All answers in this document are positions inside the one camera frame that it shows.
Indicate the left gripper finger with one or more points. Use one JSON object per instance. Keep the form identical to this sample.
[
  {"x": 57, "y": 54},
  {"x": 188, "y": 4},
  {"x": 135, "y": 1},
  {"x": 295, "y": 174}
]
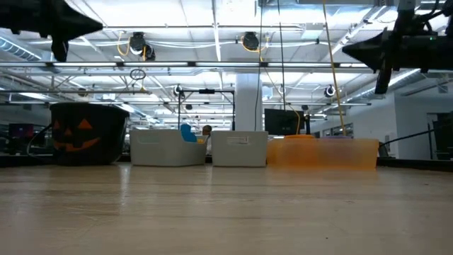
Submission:
[{"x": 70, "y": 23}]

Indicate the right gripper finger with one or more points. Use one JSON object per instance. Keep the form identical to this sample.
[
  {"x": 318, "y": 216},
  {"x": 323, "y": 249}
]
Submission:
[
  {"x": 368, "y": 46},
  {"x": 371, "y": 61}
]

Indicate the purple foam die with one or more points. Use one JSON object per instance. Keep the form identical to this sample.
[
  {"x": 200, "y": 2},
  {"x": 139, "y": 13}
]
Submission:
[{"x": 336, "y": 137}]

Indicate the large light blue block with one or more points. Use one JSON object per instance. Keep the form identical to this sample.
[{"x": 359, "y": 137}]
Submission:
[{"x": 187, "y": 134}]

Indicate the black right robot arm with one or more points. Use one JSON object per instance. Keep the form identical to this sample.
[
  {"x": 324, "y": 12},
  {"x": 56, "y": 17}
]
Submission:
[{"x": 449, "y": 17}]

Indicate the black equipment cabinet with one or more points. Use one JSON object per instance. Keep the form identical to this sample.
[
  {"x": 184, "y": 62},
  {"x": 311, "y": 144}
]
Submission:
[{"x": 442, "y": 134}]

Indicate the black jack-o-lantern bucket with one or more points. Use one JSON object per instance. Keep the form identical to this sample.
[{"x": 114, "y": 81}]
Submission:
[{"x": 92, "y": 113}]

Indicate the orange plastic storage bin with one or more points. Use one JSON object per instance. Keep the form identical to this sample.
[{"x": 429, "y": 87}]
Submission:
[{"x": 325, "y": 154}]

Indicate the black computer monitor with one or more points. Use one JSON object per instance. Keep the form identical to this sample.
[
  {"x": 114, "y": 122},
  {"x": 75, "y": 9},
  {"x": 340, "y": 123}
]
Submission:
[{"x": 283, "y": 122}]

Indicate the dark monitor with red screen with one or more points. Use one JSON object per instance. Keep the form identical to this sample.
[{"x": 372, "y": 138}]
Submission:
[{"x": 21, "y": 130}]

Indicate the white pillar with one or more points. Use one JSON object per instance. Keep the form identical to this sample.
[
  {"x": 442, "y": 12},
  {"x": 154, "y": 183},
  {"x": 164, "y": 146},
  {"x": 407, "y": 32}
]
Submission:
[{"x": 247, "y": 102}]

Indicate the grey plastic storage bin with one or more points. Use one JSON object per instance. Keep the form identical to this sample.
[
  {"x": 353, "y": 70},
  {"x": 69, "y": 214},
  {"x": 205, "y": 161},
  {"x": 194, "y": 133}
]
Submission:
[
  {"x": 163, "y": 148},
  {"x": 240, "y": 152}
]

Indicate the person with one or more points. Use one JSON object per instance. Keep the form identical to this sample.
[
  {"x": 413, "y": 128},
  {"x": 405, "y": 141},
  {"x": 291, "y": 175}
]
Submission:
[{"x": 207, "y": 130}]

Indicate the yellow stepped block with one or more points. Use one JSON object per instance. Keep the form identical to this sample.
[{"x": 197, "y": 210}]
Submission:
[{"x": 201, "y": 141}]

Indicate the silver ventilation duct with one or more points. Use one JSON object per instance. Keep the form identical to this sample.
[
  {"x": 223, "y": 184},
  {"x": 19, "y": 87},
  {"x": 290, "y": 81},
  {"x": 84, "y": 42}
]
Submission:
[{"x": 364, "y": 92}]

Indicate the black camera rig frame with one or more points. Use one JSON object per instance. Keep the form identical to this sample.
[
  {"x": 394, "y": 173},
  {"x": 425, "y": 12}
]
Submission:
[{"x": 207, "y": 91}]

